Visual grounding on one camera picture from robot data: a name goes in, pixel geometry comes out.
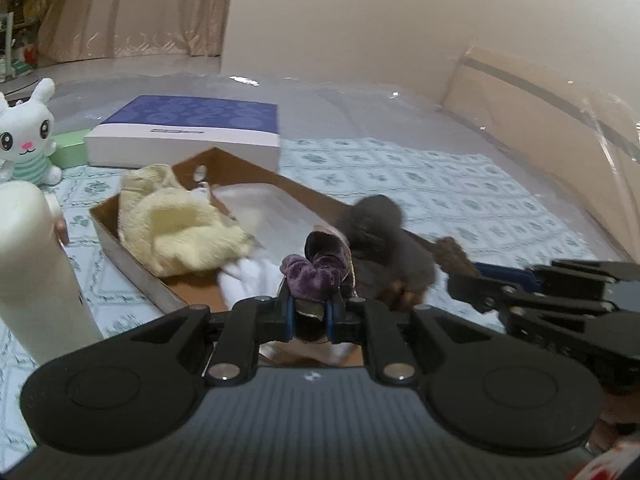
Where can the white bunny plush toy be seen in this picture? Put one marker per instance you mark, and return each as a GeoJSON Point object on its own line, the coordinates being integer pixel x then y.
{"type": "Point", "coordinates": [25, 135]}

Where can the purple velvet scrunchie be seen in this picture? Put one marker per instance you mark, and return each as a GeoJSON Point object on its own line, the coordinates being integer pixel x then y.
{"type": "Point", "coordinates": [320, 265]}

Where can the cream thermos bottle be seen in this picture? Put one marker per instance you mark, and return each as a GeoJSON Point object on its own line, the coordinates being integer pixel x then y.
{"type": "Point", "coordinates": [30, 270]}

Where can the beige curtain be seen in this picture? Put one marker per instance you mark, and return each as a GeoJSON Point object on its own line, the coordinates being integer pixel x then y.
{"type": "Point", "coordinates": [125, 10]}

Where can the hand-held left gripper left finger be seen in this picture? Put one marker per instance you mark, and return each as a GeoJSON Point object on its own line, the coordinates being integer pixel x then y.
{"type": "Point", "coordinates": [289, 310]}

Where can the plastic-wrapped headboard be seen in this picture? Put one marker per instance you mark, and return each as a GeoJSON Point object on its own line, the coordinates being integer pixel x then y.
{"type": "Point", "coordinates": [550, 125]}

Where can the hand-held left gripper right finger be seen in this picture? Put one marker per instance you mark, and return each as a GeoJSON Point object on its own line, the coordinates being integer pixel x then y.
{"type": "Point", "coordinates": [330, 317]}

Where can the brown cardboard box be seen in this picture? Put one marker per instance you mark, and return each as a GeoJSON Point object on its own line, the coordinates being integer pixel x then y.
{"type": "Point", "coordinates": [235, 167]}

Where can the dark brown scrunchie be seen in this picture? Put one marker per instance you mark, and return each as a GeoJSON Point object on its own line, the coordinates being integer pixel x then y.
{"type": "Point", "coordinates": [405, 297]}

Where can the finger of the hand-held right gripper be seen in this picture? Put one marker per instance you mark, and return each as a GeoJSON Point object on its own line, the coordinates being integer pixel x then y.
{"type": "Point", "coordinates": [500, 272]}
{"type": "Point", "coordinates": [480, 290]}

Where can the light green box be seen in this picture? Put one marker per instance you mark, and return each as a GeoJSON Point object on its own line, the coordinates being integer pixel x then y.
{"type": "Point", "coordinates": [70, 152]}

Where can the white sock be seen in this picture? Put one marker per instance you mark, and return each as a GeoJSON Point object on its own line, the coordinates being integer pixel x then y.
{"type": "Point", "coordinates": [250, 280]}

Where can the floral tablecloth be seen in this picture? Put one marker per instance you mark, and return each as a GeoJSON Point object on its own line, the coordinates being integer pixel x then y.
{"type": "Point", "coordinates": [425, 180]}

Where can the red and white sleeve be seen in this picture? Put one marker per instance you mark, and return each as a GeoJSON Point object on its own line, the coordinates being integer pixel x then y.
{"type": "Point", "coordinates": [620, 462]}

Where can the yellow towel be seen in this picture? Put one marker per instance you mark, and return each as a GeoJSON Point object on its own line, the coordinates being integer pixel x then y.
{"type": "Point", "coordinates": [175, 225]}

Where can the blue and white box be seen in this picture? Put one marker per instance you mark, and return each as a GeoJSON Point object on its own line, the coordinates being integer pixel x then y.
{"type": "Point", "coordinates": [200, 115]}

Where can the dark grey sock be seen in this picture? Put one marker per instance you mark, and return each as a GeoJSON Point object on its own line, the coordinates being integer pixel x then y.
{"type": "Point", "coordinates": [385, 255]}

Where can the brown furry scrunchie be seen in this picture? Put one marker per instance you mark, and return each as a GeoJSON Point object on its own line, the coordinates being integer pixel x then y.
{"type": "Point", "coordinates": [452, 255]}

